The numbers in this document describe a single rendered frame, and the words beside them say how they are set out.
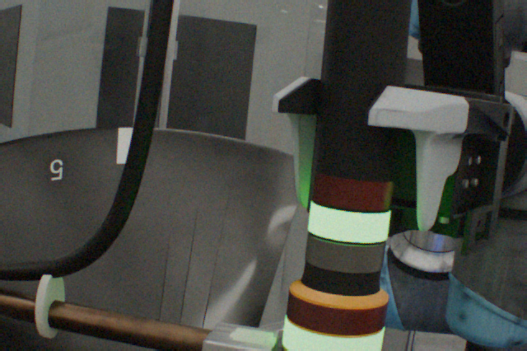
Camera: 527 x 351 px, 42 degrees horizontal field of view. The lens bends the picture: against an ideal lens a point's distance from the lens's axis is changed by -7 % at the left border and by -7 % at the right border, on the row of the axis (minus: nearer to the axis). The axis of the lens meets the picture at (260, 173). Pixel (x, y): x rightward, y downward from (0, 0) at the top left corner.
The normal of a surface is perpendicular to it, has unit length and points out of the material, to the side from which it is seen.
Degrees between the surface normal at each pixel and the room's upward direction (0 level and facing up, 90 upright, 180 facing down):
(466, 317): 92
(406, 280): 106
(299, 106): 90
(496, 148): 90
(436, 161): 90
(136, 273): 43
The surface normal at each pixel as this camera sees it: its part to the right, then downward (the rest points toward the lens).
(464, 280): -0.88, -0.04
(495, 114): 0.66, 0.16
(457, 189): 0.82, 0.15
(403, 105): 0.35, -0.63
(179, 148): 0.13, -0.70
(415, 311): -0.21, 0.39
